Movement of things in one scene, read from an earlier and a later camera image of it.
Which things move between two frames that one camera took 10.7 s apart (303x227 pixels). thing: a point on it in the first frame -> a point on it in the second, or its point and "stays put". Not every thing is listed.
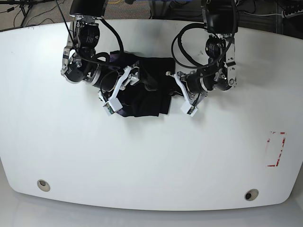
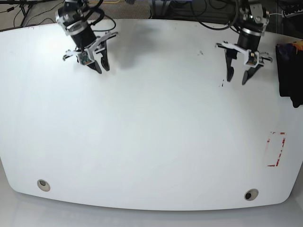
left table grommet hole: x=43 y=185 stays put
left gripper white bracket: x=113 y=104 -> x=85 y=56
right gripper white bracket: x=188 y=107 -> x=252 y=59
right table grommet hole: x=251 y=195 stays put
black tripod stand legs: x=26 y=6 stays put
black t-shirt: x=152 y=96 -> x=290 y=68
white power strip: x=291 y=15 stays put
